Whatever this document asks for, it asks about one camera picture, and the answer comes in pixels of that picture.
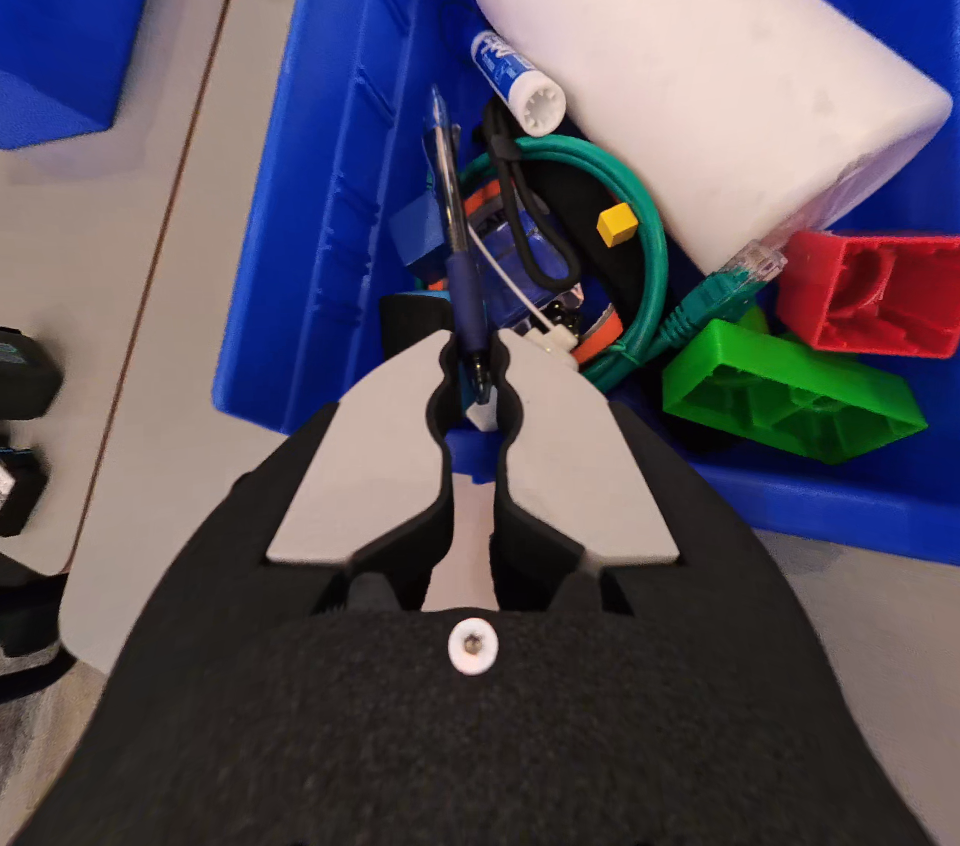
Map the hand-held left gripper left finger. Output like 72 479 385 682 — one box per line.
266 330 456 565

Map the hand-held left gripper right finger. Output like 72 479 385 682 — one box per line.
491 328 681 567

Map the white cable tie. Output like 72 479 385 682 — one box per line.
466 227 580 358

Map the blue black whiteboard eraser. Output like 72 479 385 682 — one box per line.
378 291 455 361

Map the blue cube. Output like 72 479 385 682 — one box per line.
388 193 451 271

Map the blue ballpoint pen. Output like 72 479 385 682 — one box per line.
422 84 496 406

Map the red object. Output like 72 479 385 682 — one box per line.
776 229 960 359

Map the blue whiteboard marker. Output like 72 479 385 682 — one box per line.
470 30 567 138

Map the orange rimmed round object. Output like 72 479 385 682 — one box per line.
461 182 624 367

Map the green toy brick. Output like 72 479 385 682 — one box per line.
661 319 929 466

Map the small yellow cube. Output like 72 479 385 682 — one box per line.
596 202 640 249

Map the black box device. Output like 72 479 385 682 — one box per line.
0 444 50 538

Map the black device green display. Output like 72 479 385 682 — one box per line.
0 328 65 421

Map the white device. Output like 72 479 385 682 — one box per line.
466 0 954 274

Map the teal network cable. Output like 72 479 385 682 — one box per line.
457 135 789 393

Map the black cable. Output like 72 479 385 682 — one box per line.
482 99 582 292

